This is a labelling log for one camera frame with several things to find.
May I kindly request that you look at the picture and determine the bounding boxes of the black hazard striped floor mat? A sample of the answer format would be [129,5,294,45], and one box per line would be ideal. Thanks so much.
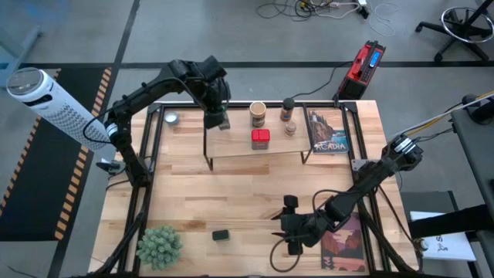
[0,67,113,242]

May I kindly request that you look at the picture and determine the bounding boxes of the black desk mount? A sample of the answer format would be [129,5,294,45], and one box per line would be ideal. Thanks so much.
[461,92,494,125]

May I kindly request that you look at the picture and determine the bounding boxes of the black metal beam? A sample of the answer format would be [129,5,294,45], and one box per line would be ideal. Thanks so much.
[408,203,494,240]

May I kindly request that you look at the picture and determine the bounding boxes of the purple canyon poster card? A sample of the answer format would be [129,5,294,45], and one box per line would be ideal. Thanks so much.
[320,211,367,273]

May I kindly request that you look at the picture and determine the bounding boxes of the Acadia poster card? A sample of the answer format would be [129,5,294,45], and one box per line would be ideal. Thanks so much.
[304,110,350,154]

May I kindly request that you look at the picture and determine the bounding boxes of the black office chair base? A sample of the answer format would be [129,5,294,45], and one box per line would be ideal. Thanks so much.
[414,0,494,63]

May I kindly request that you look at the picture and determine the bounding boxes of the dark grey desk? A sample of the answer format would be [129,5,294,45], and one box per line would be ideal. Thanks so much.
[449,109,494,232]

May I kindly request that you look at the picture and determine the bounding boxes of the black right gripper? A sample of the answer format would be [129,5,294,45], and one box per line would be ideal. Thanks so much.
[270,194,331,256]

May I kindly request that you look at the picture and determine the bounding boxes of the black aluminium frame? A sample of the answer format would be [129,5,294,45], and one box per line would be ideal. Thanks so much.
[90,92,421,278]

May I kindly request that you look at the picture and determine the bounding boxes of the white floor cable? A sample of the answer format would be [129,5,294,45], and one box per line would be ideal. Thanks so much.
[316,2,401,38]

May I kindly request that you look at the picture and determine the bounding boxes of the green artificial plant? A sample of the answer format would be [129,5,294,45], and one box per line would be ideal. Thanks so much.
[135,225,184,271]

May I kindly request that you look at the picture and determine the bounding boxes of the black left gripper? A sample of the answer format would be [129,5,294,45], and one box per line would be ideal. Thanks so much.
[188,55,232,131]

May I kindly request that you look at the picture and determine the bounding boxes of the dark grey box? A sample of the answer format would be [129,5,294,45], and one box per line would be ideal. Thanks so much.
[400,190,460,217]

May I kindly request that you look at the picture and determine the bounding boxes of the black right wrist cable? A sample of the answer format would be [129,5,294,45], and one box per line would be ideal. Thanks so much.
[269,188,339,273]

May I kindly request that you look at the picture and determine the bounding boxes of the tangled black floor cables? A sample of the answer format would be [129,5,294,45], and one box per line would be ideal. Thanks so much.
[255,0,350,21]

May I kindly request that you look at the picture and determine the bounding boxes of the black lid orange spice jar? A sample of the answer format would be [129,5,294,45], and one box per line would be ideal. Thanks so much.
[280,97,296,123]

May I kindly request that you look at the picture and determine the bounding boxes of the white tower fan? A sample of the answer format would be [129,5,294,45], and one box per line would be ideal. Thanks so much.
[5,67,117,161]

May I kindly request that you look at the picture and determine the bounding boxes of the red portable power station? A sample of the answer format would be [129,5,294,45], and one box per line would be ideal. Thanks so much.
[336,40,387,100]

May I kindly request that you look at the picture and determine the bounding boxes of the white yellow cable bundle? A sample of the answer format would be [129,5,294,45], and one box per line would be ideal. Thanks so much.
[404,90,494,138]

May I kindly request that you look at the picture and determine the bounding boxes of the red lid paprika tin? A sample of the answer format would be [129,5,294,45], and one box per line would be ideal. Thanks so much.
[251,129,272,151]

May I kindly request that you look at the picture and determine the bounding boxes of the wooden shelf riser black legs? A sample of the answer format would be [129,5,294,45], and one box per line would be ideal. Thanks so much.
[202,106,316,172]

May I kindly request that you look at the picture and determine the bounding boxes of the black power station cable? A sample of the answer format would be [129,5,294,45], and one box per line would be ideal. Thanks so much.
[284,57,358,101]

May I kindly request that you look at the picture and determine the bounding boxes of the white paper sheet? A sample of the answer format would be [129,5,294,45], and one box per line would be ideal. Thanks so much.
[409,211,477,263]

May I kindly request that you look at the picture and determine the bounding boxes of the tan lid brown jar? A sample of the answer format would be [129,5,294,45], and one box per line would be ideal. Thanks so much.
[249,100,268,128]

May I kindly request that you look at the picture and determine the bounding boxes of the grey blue furniture leg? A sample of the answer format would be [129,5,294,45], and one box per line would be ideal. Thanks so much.
[0,25,43,89]

